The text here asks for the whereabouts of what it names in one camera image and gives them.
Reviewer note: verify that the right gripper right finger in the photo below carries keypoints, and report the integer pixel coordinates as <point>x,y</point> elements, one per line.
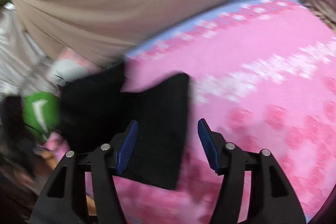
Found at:
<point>272,198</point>

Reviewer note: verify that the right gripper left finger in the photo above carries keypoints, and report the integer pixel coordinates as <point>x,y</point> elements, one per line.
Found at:
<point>63,199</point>

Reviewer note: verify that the black pants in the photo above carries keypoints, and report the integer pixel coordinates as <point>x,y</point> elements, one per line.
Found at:
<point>95,108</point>

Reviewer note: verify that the green plush pillow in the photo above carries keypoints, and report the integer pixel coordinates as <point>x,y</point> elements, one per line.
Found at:
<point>41,114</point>

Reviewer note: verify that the pink rose bed sheet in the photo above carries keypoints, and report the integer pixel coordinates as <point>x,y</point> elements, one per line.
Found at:
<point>263,75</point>

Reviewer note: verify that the white pink cartoon pillow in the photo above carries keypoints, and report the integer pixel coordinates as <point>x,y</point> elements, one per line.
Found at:
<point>70,66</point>

